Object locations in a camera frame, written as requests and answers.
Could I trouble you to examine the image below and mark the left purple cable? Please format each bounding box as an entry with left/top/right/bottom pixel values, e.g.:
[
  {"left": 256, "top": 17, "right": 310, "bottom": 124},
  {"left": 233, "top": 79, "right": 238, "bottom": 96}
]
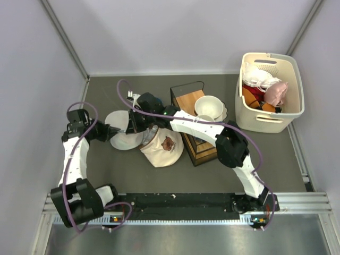
[{"left": 61, "top": 101, "right": 133, "bottom": 234}]

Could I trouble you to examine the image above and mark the pink garment in basket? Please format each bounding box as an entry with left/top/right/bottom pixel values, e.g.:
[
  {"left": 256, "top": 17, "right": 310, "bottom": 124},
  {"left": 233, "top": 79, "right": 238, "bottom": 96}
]
[{"left": 263, "top": 81, "right": 288, "bottom": 107}]

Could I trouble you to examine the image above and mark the black wire wooden shelf rack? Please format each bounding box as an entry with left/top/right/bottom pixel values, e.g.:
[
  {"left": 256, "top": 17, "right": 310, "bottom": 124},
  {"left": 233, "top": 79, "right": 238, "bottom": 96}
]
[{"left": 170, "top": 81, "right": 217, "bottom": 166}]

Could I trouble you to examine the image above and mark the white bra in basket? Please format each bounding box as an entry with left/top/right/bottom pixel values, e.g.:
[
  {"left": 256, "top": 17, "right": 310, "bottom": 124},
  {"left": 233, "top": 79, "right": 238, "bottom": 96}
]
[{"left": 242, "top": 62, "right": 281, "bottom": 92}]

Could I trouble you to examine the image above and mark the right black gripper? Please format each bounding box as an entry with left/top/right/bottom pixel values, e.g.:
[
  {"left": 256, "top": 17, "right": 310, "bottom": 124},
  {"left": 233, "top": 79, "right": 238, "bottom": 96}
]
[{"left": 126, "top": 108, "right": 156, "bottom": 135}]

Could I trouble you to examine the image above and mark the blue white mug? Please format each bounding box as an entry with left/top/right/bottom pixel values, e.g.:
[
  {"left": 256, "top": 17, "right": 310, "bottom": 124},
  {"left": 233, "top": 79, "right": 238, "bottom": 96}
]
[{"left": 194, "top": 115, "right": 223, "bottom": 124}]

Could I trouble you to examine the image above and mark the cream plastic laundry basket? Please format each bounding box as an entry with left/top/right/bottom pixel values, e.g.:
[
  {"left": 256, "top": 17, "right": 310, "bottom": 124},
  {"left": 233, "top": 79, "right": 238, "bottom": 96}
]
[{"left": 235, "top": 53, "right": 304, "bottom": 133}]

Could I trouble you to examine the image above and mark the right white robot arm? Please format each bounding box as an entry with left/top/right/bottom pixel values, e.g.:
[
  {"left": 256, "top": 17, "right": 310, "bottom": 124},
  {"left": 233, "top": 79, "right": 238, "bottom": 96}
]
[{"left": 124, "top": 91, "right": 275, "bottom": 213}]

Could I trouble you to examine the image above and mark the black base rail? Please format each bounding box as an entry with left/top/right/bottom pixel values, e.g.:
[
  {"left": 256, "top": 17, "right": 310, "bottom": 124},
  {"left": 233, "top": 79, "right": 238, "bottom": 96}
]
[{"left": 118, "top": 193, "right": 272, "bottom": 221}]

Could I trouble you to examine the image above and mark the white mesh laundry bag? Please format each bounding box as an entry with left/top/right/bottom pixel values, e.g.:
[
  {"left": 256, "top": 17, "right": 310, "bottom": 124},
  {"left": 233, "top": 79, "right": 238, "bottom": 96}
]
[{"left": 105, "top": 110, "right": 143, "bottom": 150}]

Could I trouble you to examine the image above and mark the blue ceramic bowl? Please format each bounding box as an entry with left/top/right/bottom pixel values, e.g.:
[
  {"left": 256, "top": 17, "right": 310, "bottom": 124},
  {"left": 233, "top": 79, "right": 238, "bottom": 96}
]
[{"left": 156, "top": 97, "right": 163, "bottom": 105}]

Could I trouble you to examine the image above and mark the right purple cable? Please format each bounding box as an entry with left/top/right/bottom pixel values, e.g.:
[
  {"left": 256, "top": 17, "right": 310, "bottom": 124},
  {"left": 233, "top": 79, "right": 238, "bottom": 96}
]
[{"left": 116, "top": 79, "right": 276, "bottom": 232}]

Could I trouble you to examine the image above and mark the red orange garment in basket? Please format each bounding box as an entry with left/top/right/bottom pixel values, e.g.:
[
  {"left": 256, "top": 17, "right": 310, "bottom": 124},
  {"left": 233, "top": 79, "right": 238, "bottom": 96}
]
[{"left": 242, "top": 85, "right": 276, "bottom": 113}]

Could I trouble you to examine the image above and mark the white scalloped plate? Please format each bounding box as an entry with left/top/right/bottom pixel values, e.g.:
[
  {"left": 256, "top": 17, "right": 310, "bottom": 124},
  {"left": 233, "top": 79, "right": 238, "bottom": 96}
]
[{"left": 217, "top": 102, "right": 228, "bottom": 122}]

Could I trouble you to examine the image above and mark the white ceramic bowl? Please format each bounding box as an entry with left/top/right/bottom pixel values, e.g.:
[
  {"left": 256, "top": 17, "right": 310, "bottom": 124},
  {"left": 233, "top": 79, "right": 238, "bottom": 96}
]
[{"left": 194, "top": 96, "right": 224, "bottom": 119}]

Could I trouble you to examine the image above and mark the beige bear insulated lunch bag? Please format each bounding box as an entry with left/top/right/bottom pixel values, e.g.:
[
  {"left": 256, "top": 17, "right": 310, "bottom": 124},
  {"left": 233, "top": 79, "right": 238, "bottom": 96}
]
[{"left": 139, "top": 128, "right": 184, "bottom": 168}]

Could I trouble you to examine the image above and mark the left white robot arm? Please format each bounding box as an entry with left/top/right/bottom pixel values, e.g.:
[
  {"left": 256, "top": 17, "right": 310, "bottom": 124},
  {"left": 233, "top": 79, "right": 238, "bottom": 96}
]
[{"left": 50, "top": 109, "right": 121, "bottom": 228}]

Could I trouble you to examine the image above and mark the purple cable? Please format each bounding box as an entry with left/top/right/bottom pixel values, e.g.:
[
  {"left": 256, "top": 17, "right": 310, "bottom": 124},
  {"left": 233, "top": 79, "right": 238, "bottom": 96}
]
[
  {"left": 61, "top": 101, "right": 133, "bottom": 234},
  {"left": 116, "top": 79, "right": 276, "bottom": 232}
]

